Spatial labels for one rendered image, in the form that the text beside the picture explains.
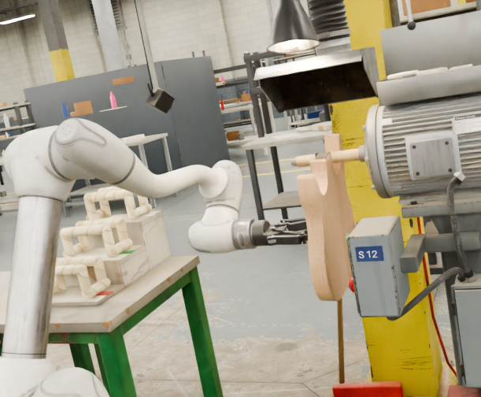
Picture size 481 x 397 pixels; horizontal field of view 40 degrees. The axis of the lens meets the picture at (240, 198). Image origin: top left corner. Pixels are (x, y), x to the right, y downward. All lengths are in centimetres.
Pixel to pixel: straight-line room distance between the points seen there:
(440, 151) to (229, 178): 64
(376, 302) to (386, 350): 145
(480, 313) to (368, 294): 29
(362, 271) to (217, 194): 59
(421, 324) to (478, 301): 124
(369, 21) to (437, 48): 87
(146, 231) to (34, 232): 71
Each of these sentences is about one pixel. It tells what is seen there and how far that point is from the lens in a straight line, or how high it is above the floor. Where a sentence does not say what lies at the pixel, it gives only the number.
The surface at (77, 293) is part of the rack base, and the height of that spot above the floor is 94.
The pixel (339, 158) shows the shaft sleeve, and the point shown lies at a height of 125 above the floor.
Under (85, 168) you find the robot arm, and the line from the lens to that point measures 155.
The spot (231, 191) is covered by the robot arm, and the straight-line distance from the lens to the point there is 196.
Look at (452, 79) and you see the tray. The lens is 169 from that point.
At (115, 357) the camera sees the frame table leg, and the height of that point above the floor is 82.
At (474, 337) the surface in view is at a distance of 172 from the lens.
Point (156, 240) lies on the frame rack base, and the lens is 230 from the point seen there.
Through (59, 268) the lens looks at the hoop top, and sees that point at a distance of 208.
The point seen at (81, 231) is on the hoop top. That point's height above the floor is 112.
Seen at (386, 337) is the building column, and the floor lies 30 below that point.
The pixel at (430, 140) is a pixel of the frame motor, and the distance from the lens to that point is 165.
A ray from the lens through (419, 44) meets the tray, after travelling 184.
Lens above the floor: 152
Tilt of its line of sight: 11 degrees down
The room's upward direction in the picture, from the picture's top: 11 degrees counter-clockwise
